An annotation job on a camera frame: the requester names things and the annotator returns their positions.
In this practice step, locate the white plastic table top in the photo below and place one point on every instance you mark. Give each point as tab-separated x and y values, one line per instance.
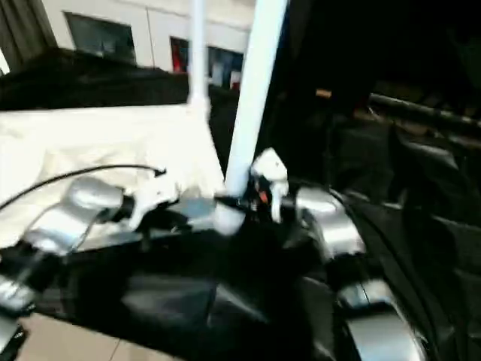
98	143

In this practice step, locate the white plastic table leg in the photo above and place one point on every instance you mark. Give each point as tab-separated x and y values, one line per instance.
255	90
198	53

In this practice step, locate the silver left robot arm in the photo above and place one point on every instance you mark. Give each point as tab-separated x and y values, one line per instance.
68	218

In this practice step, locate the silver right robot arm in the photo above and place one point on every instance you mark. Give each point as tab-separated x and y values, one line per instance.
331	226

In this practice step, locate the black plastic mat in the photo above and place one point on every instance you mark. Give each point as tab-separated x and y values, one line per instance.
188	293

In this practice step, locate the small gold label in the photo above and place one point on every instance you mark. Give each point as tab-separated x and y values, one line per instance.
323	93

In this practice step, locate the white glass-door cabinet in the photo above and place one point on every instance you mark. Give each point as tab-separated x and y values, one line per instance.
135	26

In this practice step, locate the black low bench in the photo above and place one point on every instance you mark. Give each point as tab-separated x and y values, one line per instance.
428	111

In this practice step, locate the grey curtain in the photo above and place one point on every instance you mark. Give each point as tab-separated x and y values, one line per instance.
22	26

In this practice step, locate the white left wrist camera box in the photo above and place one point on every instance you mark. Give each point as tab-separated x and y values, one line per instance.
154	195

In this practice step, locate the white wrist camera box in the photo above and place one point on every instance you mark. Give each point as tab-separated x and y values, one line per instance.
270	177
154	195

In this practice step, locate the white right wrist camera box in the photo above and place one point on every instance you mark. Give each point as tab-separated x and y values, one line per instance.
270	177

